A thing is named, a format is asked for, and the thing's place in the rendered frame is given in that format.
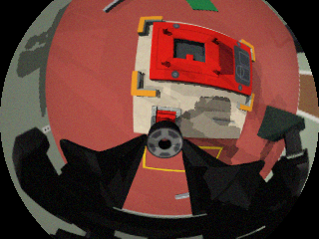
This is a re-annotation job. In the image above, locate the green flat rectangular mat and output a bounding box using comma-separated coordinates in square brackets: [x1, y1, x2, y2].
[187, 0, 218, 12]

